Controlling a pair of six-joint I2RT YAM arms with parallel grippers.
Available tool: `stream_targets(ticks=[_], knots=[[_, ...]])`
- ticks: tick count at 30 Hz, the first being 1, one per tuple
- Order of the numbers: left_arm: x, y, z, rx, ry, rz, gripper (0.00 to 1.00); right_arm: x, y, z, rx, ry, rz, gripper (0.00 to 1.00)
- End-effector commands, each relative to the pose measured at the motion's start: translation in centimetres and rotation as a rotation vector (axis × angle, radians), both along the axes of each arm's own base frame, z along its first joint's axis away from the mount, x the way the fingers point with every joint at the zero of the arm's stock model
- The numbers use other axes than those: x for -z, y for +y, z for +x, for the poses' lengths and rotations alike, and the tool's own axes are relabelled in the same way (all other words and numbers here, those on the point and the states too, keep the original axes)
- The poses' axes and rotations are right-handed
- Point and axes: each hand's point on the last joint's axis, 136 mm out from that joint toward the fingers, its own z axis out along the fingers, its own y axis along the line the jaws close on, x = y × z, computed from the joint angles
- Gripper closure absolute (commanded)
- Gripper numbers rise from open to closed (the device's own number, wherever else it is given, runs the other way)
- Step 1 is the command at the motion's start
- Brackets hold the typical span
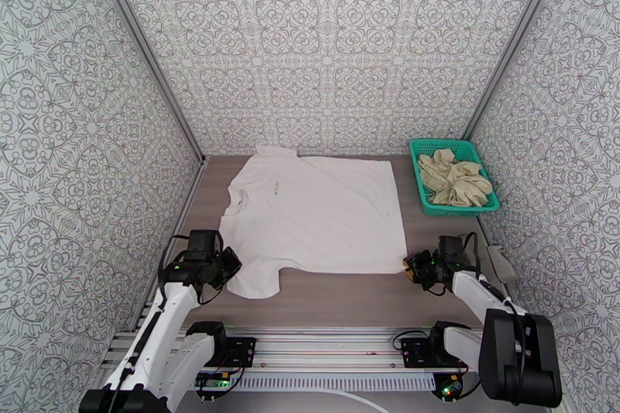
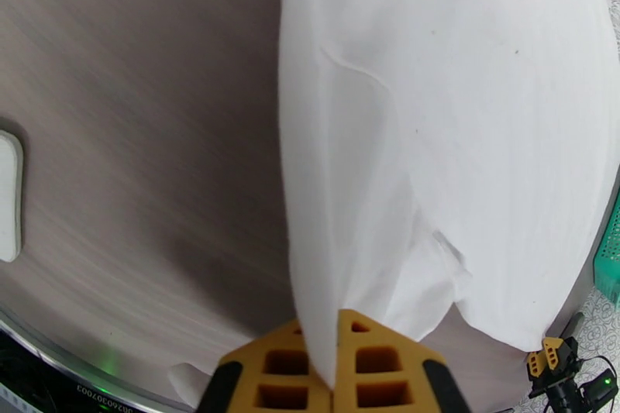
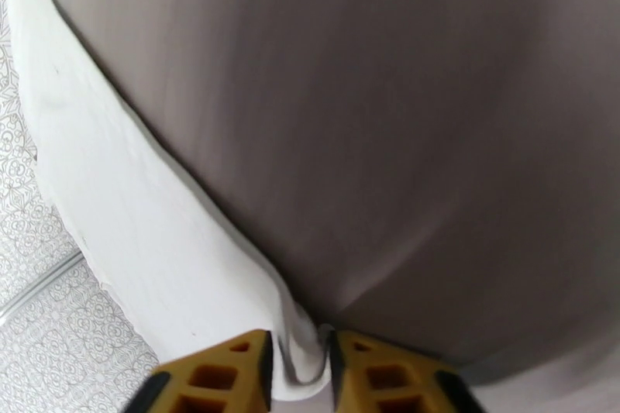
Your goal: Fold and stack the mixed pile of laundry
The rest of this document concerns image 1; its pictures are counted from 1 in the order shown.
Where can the aluminium corner post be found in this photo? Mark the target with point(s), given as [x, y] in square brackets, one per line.
[145, 46]
[516, 38]

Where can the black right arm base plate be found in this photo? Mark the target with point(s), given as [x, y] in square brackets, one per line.
[414, 353]

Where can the aluminium rail frame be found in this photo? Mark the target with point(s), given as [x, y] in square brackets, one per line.
[329, 344]

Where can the small circuit board, round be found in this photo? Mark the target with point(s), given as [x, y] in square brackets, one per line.
[448, 390]

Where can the aluminium table edge rail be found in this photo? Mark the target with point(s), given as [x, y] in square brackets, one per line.
[191, 193]

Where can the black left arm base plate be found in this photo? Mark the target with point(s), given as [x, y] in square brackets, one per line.
[244, 351]

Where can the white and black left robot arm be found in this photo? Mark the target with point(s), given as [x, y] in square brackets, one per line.
[164, 319]

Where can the small circuit board, long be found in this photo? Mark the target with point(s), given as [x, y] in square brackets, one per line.
[211, 382]

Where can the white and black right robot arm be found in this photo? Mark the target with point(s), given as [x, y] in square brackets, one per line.
[518, 358]

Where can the green plastic mesh basket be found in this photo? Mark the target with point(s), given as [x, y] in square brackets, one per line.
[465, 146]

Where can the white t-shirt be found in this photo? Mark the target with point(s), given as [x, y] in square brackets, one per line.
[315, 213]

